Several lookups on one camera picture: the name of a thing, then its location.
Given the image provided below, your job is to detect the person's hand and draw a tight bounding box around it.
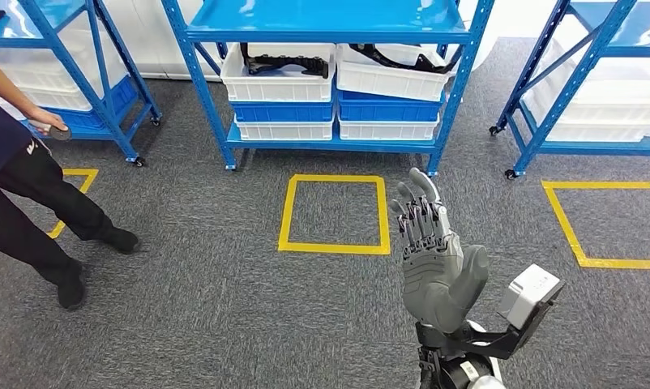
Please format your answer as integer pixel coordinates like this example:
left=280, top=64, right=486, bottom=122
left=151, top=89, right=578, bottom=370
left=28, top=107, right=68, bottom=135

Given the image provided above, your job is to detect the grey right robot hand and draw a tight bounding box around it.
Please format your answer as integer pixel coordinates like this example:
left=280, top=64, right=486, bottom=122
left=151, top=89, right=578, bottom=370
left=389, top=167, right=490, bottom=335

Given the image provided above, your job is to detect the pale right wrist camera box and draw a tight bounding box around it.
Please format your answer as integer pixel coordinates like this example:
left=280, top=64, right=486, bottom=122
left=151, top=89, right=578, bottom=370
left=496, top=263, right=565, bottom=331

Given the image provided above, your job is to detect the blue plastic bin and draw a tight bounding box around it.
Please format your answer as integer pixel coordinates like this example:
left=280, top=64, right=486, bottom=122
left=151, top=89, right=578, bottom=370
left=338, top=90, right=445, bottom=123
left=230, top=99, right=336, bottom=123
left=45, top=75, right=141, bottom=133

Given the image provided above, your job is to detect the person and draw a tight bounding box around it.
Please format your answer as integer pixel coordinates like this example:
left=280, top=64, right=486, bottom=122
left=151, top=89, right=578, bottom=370
left=0, top=53, right=141, bottom=311

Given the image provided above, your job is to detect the black curved plastic part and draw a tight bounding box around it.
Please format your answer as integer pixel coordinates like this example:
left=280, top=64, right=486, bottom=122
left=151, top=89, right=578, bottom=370
left=240, top=42, right=331, bottom=80
left=349, top=42, right=455, bottom=75

